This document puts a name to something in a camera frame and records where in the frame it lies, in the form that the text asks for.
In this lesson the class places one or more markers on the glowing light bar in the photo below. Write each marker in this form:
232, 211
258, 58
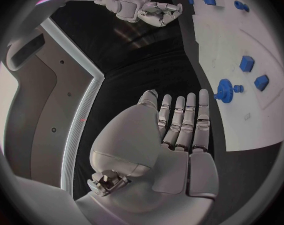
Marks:
85, 105

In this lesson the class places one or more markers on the blue flanged peg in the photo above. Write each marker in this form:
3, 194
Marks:
240, 5

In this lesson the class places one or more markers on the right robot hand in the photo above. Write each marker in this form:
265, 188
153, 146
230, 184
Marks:
155, 13

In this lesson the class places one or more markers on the small blue gear with hub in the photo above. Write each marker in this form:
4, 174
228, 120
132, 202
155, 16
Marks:
224, 90

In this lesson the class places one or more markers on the blue block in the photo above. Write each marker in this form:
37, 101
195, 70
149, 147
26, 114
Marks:
247, 63
261, 82

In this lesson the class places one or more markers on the white task board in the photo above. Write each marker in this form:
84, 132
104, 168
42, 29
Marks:
249, 116

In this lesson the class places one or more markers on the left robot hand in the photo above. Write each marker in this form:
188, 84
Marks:
132, 144

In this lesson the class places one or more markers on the small blue peg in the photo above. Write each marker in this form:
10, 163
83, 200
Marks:
238, 88

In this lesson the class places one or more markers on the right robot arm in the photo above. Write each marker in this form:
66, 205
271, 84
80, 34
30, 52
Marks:
125, 5

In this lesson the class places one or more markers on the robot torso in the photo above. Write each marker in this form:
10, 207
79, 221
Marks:
50, 97

